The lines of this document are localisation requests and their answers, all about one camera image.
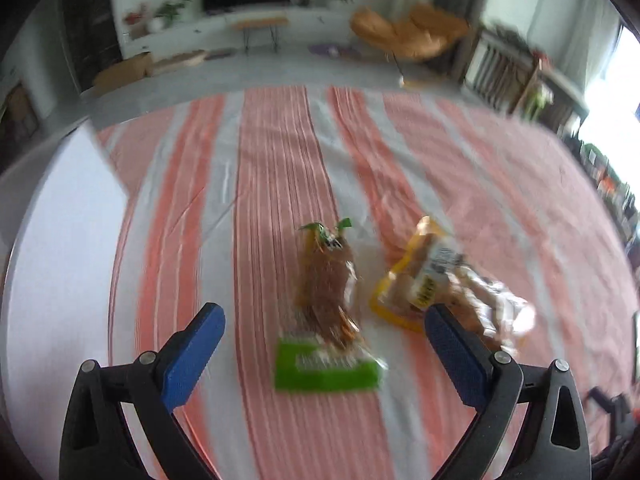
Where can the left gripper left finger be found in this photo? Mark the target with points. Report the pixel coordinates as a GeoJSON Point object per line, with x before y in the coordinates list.
{"type": "Point", "coordinates": [96, 440]}

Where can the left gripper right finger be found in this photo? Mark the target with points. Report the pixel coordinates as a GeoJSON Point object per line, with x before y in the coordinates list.
{"type": "Point", "coordinates": [553, 440]}

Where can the green label snack bag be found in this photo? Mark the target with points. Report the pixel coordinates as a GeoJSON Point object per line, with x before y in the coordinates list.
{"type": "Point", "coordinates": [325, 350]}

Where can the orange peanut snack bag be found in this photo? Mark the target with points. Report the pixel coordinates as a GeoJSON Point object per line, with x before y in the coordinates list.
{"type": "Point", "coordinates": [432, 270]}

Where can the white storage box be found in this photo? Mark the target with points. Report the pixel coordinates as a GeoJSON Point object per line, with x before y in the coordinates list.
{"type": "Point", "coordinates": [54, 312]}

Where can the striped pink white tablecloth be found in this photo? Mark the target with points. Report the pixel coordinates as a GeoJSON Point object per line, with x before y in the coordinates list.
{"type": "Point", "coordinates": [220, 189]}

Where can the cardboard box on floor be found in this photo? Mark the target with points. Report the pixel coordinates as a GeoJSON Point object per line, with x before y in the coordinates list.
{"type": "Point", "coordinates": [123, 73]}

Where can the red flower vase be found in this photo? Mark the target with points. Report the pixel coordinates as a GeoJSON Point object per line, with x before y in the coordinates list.
{"type": "Point", "coordinates": [135, 20]}

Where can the potted green plant left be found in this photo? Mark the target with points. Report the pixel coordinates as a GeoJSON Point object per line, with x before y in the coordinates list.
{"type": "Point", "coordinates": [170, 11]}

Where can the small wooden bench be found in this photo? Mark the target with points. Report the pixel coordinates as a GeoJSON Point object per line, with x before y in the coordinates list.
{"type": "Point", "coordinates": [271, 23]}

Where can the white tv cabinet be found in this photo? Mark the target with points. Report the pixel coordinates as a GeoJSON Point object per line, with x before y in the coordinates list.
{"type": "Point", "coordinates": [307, 26]}

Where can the black tall cabinet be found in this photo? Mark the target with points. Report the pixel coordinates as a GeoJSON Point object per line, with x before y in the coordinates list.
{"type": "Point", "coordinates": [91, 38]}

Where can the orange lounge chair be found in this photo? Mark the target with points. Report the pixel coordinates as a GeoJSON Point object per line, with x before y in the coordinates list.
{"type": "Point", "coordinates": [426, 32]}

